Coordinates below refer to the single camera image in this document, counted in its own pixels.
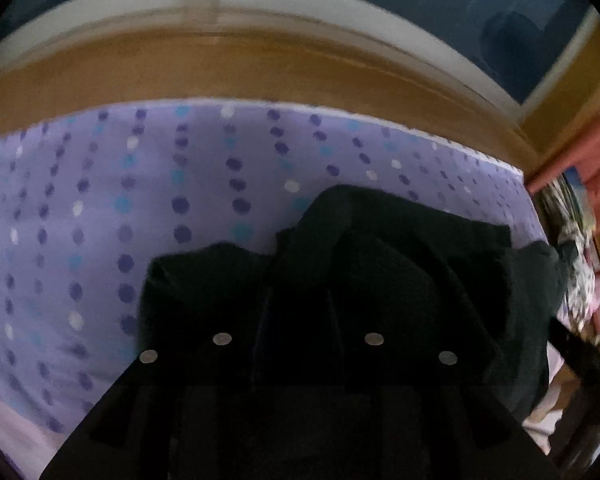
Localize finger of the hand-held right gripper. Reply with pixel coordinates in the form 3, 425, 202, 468
549, 316, 600, 387

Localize white patterned garment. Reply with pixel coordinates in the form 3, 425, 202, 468
539, 170, 600, 343

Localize red patterned curtain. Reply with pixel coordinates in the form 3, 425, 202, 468
526, 107, 600, 273

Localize dark green pants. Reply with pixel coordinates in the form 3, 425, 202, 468
137, 185, 572, 413

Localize wooden window sill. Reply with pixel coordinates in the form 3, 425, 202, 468
0, 22, 548, 181

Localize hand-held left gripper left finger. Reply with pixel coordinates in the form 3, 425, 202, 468
39, 270, 302, 480

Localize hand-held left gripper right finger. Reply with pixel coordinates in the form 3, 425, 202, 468
300, 270, 562, 480

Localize purple dotted bedsheet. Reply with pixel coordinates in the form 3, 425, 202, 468
0, 100, 567, 480

